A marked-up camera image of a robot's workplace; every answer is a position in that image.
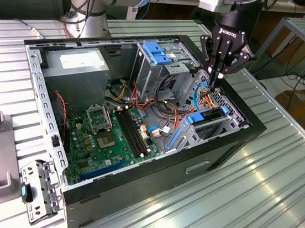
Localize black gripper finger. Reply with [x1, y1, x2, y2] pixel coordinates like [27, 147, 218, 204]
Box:
[194, 34, 224, 89]
[217, 49, 259, 83]

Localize thin cable with silver plug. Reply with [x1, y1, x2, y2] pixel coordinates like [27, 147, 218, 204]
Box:
[17, 18, 69, 42]

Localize blue wire with white plug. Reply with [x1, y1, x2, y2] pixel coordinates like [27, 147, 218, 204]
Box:
[146, 124, 173, 141]

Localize yellow orange wire bundle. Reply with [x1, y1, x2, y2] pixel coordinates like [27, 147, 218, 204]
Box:
[112, 83, 129, 103]

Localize black latch with blue tab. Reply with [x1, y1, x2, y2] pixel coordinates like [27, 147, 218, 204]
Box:
[18, 182, 35, 204]

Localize grey metal disk bay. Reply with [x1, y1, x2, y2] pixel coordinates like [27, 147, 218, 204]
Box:
[164, 65, 255, 162]

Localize orange power wire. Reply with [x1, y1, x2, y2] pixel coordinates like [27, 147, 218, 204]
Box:
[197, 89, 225, 111]

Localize blue data wire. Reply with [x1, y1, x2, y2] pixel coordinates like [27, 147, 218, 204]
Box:
[191, 81, 212, 112]

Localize metal socket cover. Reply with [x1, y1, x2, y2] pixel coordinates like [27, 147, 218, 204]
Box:
[83, 102, 115, 137]

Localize CPU socket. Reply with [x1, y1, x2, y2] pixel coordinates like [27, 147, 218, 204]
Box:
[94, 131, 118, 152]

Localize blue plastic drive latch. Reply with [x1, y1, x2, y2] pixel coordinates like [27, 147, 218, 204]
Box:
[140, 41, 176, 67]

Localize black RAM slot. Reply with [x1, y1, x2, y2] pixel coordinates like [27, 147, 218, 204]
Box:
[110, 110, 145, 158]
[113, 110, 148, 157]
[116, 110, 151, 156]
[119, 109, 154, 155]

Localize red black fan wire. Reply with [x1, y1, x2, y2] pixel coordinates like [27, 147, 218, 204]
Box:
[48, 90, 74, 145]

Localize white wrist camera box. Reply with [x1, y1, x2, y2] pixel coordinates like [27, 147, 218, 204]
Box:
[198, 0, 235, 15]

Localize grey metal card bracket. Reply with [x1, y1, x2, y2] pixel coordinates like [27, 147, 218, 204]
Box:
[13, 157, 70, 228]

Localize orange black wire bundle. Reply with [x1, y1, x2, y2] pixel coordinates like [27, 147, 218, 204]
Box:
[126, 79, 201, 132]

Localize grey optical drive cage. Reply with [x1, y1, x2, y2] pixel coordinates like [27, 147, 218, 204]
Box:
[127, 35, 205, 110]

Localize green motherboard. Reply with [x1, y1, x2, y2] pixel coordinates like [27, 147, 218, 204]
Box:
[59, 99, 168, 196]

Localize hard disk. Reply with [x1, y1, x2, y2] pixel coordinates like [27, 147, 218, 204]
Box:
[166, 99, 231, 157]

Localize thick black camera cable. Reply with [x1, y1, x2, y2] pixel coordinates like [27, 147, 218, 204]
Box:
[223, 0, 280, 12]

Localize grey power supply unit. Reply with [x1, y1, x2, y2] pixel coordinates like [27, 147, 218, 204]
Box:
[36, 41, 113, 118]

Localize blue expansion slot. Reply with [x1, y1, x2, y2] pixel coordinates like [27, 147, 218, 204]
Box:
[78, 153, 126, 187]

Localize black open PC case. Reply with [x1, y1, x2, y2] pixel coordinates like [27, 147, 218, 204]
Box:
[1, 15, 278, 228]

